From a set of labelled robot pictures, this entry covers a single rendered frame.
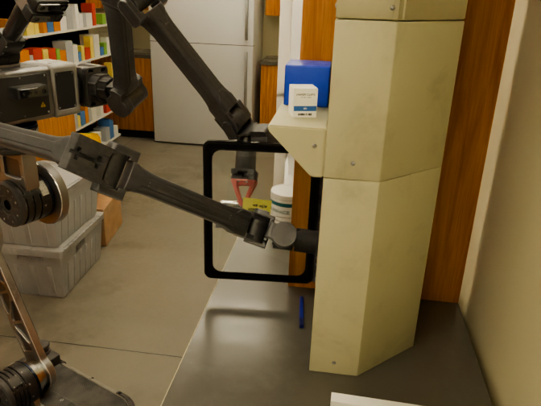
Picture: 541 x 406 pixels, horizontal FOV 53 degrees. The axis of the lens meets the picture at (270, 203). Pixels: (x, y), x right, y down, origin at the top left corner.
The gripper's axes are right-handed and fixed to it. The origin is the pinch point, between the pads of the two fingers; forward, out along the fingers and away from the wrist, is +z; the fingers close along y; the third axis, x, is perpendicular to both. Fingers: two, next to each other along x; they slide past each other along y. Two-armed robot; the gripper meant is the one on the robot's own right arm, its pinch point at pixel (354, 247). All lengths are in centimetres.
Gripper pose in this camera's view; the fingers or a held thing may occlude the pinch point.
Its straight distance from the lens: 134.1
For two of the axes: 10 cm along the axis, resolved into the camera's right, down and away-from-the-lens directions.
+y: 0.8, -3.5, 9.3
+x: -1.1, 9.3, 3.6
